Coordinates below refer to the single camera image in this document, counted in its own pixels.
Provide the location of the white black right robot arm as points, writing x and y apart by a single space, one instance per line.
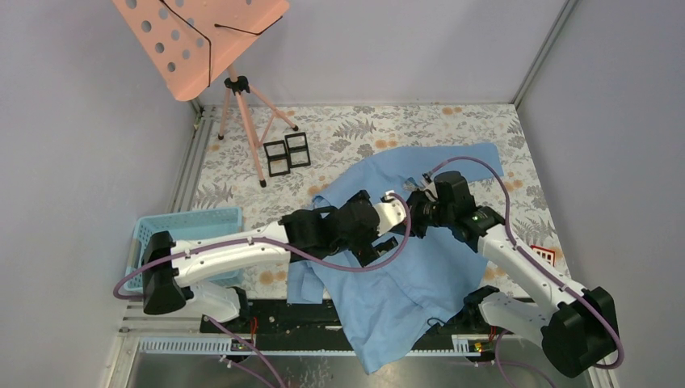
575 327

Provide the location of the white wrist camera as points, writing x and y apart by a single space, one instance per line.
420 185
391 213

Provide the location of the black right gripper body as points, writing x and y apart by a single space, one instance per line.
424 214

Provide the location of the black four-compartment brooch tray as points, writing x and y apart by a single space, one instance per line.
287 154

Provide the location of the red white grid block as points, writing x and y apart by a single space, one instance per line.
544 253

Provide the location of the pink perforated music stand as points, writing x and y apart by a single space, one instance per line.
192 43

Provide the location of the floral patterned table mat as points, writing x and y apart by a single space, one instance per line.
339 136

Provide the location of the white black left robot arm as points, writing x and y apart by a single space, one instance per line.
176 273

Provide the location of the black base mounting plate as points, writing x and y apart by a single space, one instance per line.
276 326

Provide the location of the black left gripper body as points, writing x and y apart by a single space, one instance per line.
363 250

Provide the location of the light blue button shirt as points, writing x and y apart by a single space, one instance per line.
384 312

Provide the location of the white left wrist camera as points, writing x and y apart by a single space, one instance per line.
391 213

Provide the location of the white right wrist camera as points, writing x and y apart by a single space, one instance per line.
420 185

